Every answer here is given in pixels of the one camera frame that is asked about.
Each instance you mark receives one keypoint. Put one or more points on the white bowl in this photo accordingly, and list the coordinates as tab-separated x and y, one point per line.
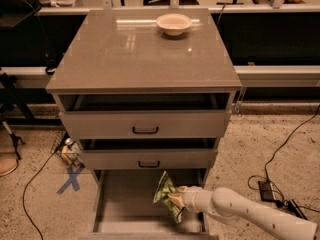
173	24

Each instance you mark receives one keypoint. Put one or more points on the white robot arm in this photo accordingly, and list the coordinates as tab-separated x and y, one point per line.
226	205

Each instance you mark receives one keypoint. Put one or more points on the black chair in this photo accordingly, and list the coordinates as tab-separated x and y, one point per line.
13	12

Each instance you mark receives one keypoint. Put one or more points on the top grey drawer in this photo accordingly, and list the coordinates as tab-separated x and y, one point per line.
120	116

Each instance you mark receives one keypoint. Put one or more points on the green jalapeno chip bag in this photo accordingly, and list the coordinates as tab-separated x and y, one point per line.
165	193

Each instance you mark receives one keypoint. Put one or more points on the bottom grey drawer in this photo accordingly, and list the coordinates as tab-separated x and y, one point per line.
124	210

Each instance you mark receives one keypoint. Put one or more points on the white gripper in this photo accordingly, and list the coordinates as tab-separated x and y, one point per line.
190	197

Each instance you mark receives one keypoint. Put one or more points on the wire basket with bottles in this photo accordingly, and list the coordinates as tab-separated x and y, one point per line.
66	149

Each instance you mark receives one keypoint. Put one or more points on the blue tape cross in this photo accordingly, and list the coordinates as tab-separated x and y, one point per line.
72	181

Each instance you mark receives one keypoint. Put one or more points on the black power strip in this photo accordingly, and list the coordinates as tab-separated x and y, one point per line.
293	207

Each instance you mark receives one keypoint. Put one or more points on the black power adapter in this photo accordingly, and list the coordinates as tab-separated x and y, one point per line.
266	192

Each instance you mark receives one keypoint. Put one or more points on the middle grey drawer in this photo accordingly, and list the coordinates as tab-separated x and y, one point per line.
176	153

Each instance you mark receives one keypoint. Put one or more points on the grey drawer cabinet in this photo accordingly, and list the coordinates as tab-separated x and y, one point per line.
124	52

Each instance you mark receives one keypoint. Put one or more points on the grey drawer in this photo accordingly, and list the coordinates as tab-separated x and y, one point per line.
176	153
124	210
120	116

